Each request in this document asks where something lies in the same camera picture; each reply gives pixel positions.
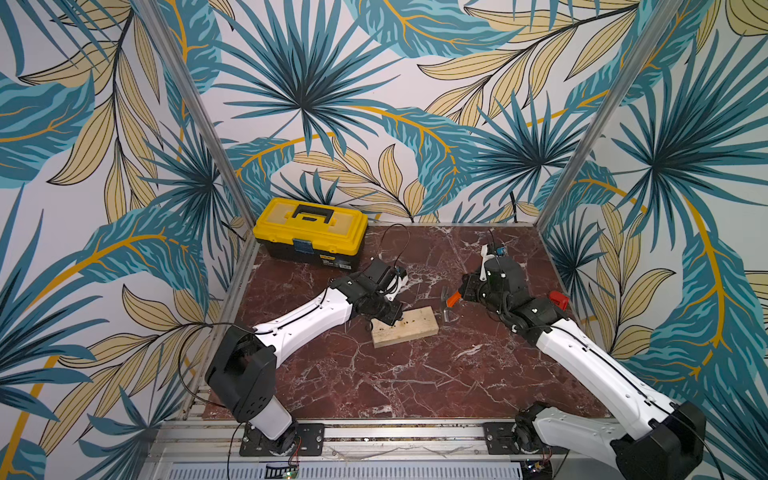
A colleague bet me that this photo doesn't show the orange black claw hammer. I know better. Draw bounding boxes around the orange black claw hammer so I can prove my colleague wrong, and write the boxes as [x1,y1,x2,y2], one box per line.
[440,286,462,324]

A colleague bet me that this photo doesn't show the light wooden board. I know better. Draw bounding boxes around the light wooden board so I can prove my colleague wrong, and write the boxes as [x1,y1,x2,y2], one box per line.
[371,307,439,349]

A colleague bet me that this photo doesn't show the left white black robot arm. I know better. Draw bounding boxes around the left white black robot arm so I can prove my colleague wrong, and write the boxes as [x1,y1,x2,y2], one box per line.
[205,260,408,455]

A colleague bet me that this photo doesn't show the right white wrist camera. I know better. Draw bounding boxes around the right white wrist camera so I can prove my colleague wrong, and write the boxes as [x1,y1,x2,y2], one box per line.
[478,242,508,283]

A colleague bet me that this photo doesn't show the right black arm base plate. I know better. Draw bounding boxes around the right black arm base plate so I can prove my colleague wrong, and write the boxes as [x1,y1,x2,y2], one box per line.
[482,421,566,457]

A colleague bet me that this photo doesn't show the aluminium front frame rail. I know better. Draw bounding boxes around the aluminium front frame rail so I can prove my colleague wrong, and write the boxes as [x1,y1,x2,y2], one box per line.
[141,412,625,476]

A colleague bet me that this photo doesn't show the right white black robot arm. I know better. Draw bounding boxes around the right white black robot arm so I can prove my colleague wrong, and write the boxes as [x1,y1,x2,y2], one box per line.
[447,254,706,479]

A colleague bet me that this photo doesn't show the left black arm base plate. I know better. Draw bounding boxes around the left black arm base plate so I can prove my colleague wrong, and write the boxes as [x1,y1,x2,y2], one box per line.
[239,422,325,457]

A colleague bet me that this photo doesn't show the yellow black plastic toolbox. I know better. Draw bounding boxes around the yellow black plastic toolbox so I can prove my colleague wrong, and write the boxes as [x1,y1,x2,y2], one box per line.
[252,198,368,271]

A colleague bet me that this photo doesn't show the red pipe wrench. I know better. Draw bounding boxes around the red pipe wrench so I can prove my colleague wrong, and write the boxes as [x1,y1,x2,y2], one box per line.
[548,291,570,311]

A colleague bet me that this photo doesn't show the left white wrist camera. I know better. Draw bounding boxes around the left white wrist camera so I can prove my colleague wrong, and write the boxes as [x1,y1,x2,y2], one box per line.
[365,259,408,300]

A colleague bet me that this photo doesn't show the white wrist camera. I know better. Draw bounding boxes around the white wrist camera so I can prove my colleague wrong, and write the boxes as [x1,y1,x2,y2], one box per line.
[478,242,508,283]
[365,259,408,300]

